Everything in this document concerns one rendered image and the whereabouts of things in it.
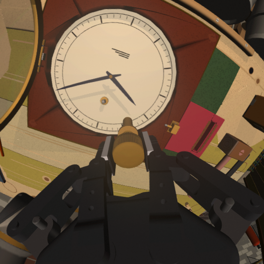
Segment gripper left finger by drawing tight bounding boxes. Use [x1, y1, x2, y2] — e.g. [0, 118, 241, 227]
[6, 135, 116, 249]

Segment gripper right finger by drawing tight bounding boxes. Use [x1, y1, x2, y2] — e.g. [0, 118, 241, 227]
[141, 131, 264, 244]

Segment brass clock key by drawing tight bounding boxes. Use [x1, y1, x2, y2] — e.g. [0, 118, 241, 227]
[112, 117, 145, 169]

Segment red ledge with slot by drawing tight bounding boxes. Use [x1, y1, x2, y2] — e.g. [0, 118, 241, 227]
[164, 101, 225, 160]

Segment brass door catch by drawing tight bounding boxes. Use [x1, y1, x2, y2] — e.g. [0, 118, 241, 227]
[164, 120, 181, 135]

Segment dark red clock case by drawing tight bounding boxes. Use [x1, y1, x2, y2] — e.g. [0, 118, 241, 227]
[27, 0, 221, 151]

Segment cream clock dial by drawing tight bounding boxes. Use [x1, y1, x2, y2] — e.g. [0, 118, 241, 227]
[51, 8, 178, 135]

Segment wooden mallet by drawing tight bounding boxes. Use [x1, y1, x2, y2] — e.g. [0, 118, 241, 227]
[215, 132, 254, 171]

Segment red cylinder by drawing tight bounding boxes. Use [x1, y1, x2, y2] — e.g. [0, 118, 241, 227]
[244, 225, 261, 247]

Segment dark brown box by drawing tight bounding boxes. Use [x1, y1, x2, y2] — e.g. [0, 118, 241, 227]
[242, 94, 264, 133]

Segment dark green pad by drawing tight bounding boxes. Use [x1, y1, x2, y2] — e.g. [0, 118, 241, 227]
[190, 48, 241, 115]

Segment dark minute hand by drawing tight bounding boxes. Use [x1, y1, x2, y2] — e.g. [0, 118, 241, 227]
[56, 73, 122, 91]

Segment dark hour hand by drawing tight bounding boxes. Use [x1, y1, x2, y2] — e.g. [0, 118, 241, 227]
[106, 71, 137, 106]

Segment brass rimmed glass door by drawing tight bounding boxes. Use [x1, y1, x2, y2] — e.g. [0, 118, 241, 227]
[0, 0, 45, 130]

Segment brass door hinge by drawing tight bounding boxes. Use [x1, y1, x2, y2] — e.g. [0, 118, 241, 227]
[38, 39, 47, 73]

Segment dark grey cylinder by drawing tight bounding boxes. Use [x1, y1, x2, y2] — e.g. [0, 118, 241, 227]
[244, 4, 264, 49]

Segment tan wooden bench rail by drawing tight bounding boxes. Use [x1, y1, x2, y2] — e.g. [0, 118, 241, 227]
[162, 0, 254, 57]

